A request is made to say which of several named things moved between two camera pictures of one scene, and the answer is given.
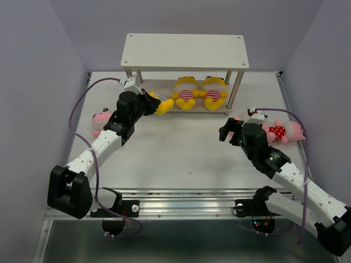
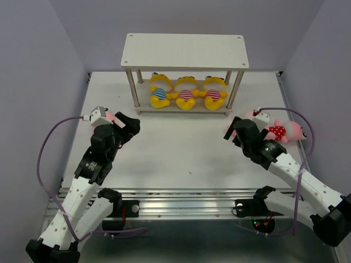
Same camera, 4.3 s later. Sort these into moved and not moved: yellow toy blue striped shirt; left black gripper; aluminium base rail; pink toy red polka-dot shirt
Moved: yellow toy blue striped shirt; left black gripper
Not moved: pink toy red polka-dot shirt; aluminium base rail
